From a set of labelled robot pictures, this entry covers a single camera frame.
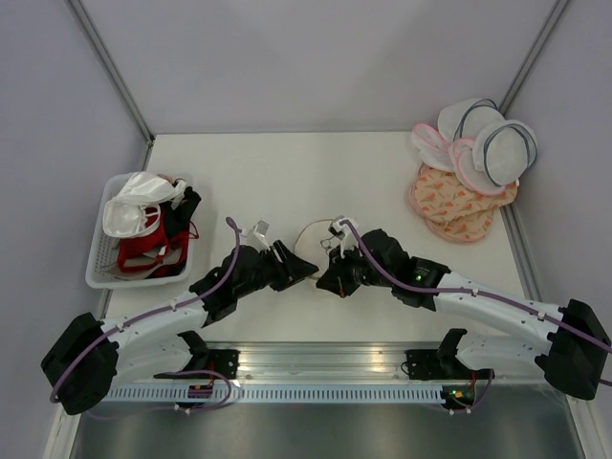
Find white pink-trim mesh bag left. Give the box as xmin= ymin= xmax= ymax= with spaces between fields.
xmin=410 ymin=123 xmax=454 ymax=172

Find orange floral bag lower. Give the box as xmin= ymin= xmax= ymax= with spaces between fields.
xmin=425 ymin=209 xmax=494 ymax=243

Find white blue-trim mesh bag rear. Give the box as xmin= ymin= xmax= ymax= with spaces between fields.
xmin=437 ymin=98 xmax=505 ymax=142

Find white pink-trim mesh bag right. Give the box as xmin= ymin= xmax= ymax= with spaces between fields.
xmin=448 ymin=138 xmax=506 ymax=196

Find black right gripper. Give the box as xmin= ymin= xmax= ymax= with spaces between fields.
xmin=317 ymin=241 xmax=394 ymax=297

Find black bra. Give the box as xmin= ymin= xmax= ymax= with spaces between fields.
xmin=162 ymin=186 xmax=201 ymax=240

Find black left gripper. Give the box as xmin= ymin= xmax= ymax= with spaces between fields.
xmin=235 ymin=239 xmax=319 ymax=299

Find left aluminium frame post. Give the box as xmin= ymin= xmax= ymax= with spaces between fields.
xmin=65 ymin=0 xmax=155 ymax=146

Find aluminium frame post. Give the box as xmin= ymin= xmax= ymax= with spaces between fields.
xmin=499 ymin=0 xmax=573 ymax=116
xmin=65 ymin=0 xmax=155 ymax=146

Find white blue-trim mesh bag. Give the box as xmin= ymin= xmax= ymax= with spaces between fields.
xmin=472 ymin=120 xmax=538 ymax=186
xmin=437 ymin=98 xmax=505 ymax=142

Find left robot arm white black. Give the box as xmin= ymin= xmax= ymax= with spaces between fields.
xmin=41 ymin=241 xmax=318 ymax=415

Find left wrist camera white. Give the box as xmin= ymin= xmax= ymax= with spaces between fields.
xmin=246 ymin=220 xmax=270 ymax=251

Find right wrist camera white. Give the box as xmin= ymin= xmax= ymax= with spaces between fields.
xmin=328 ymin=215 xmax=358 ymax=258

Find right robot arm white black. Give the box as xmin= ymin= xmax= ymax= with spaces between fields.
xmin=317 ymin=218 xmax=611 ymax=401

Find red bra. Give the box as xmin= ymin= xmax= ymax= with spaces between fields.
xmin=117 ymin=206 xmax=199 ymax=278

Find right aluminium frame post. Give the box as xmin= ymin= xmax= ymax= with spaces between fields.
xmin=499 ymin=0 xmax=573 ymax=116

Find white blue-trim mesh bag front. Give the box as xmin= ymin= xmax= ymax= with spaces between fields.
xmin=472 ymin=120 xmax=538 ymax=186

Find aluminium table edge rail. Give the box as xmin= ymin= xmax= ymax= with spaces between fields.
xmin=66 ymin=341 xmax=579 ymax=382

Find white plastic basket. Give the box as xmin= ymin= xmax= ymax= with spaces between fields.
xmin=85 ymin=172 xmax=195 ymax=290

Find round beige mesh laundry bag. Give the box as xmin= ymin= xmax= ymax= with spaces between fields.
xmin=293 ymin=219 xmax=339 ymax=284

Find white pink-trim mesh bag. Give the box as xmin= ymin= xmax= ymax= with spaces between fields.
xmin=448 ymin=138 xmax=506 ymax=196
xmin=410 ymin=123 xmax=454 ymax=172

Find white slotted cable duct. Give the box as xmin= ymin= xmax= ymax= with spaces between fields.
xmin=103 ymin=382 xmax=445 ymax=404

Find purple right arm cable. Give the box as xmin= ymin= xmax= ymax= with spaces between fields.
xmin=346 ymin=223 xmax=612 ymax=358

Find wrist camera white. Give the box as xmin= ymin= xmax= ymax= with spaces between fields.
xmin=328 ymin=215 xmax=358 ymax=258
xmin=246 ymin=220 xmax=270 ymax=251

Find right side aluminium rail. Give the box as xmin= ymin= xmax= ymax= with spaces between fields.
xmin=500 ymin=204 xmax=542 ymax=301

